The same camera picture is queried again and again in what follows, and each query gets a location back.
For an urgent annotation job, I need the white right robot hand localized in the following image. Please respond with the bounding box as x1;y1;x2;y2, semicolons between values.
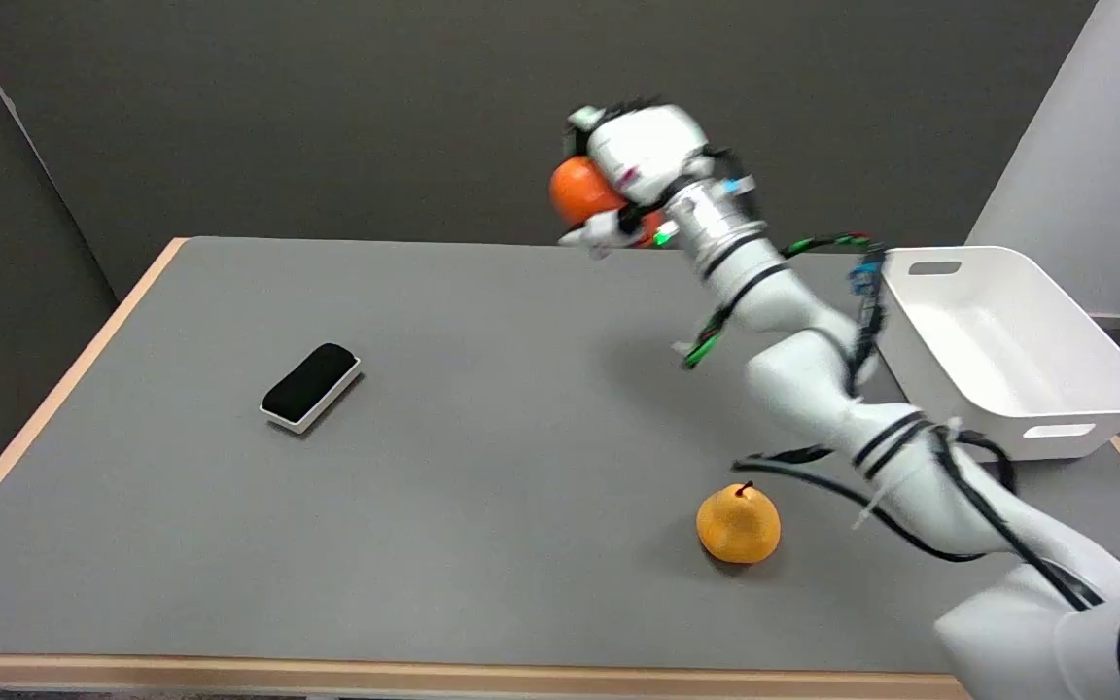
557;98;718;261

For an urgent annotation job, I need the orange red mango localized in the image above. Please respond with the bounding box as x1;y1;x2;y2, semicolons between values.
548;156;670;249

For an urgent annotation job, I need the white plastic box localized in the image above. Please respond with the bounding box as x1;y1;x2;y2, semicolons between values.
875;246;1120;462

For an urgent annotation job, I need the yellow orange pear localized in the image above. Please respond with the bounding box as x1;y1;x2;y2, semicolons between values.
696;482;782;566

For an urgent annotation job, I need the black white board eraser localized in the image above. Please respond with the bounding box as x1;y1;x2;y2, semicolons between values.
260;342;362;435

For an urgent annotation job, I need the white room partition panel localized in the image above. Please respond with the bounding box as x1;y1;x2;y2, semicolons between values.
965;0;1120;320

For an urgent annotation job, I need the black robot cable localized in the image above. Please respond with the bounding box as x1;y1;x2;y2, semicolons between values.
682;231;1105;612

